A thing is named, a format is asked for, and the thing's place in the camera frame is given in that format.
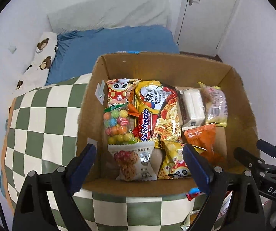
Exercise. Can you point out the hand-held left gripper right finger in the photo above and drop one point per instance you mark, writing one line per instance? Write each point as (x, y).
(196, 170)

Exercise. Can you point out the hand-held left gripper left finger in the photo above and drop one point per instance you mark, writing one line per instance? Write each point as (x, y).
(82, 168)

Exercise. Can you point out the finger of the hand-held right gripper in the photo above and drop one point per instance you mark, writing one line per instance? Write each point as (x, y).
(272, 150)
(248, 158)

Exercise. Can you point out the yellow panda snack packet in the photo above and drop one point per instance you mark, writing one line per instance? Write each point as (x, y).
(174, 166)

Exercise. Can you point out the white cookie packet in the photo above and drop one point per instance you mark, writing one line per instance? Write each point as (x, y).
(128, 163)

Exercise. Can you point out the colourful candy ball packet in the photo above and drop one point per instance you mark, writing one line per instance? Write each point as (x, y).
(116, 125)

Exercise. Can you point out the cardboard box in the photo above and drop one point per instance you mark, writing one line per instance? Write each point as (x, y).
(236, 96)

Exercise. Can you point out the yellow clear bread packet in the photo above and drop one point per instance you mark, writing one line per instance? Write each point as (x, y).
(216, 103)

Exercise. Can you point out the clear white wafer packet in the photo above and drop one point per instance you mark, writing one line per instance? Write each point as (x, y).
(192, 105)

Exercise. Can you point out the red yellow instant noodle packet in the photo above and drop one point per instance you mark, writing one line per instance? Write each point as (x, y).
(157, 110)

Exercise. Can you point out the orange panda snack packet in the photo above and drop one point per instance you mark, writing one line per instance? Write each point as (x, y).
(118, 93)

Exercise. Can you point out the small red snack packet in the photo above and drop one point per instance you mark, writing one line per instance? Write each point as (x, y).
(192, 194)

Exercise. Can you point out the red white barcode packet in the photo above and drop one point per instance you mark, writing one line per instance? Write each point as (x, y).
(226, 202)

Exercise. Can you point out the yellow jelly cup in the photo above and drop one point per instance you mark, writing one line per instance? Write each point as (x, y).
(188, 221)

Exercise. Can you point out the green white checkered mat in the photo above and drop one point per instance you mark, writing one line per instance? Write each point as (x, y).
(44, 115)

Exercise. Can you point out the bear print pillow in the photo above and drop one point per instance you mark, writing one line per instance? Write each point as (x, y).
(42, 53)

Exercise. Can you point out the blue bed sheet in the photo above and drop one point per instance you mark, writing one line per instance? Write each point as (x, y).
(118, 41)

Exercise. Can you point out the white door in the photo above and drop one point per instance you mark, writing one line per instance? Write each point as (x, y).
(212, 16)

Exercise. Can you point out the white pillow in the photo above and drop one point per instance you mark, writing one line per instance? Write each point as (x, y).
(109, 14)

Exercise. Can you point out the white wall socket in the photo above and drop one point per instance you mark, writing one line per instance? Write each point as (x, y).
(13, 49)

